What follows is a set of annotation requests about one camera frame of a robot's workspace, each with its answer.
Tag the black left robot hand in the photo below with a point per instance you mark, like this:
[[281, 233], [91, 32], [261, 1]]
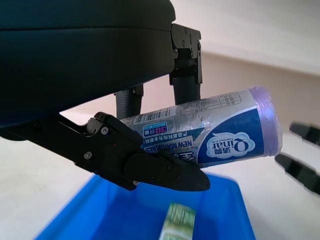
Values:
[[75, 55]]

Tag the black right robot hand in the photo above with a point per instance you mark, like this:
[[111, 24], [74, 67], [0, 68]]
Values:
[[300, 172]]

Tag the green rectangular carton box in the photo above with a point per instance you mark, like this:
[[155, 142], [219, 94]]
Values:
[[178, 222]]

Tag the blue plastic tray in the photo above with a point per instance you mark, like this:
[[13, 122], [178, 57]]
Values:
[[105, 217]]

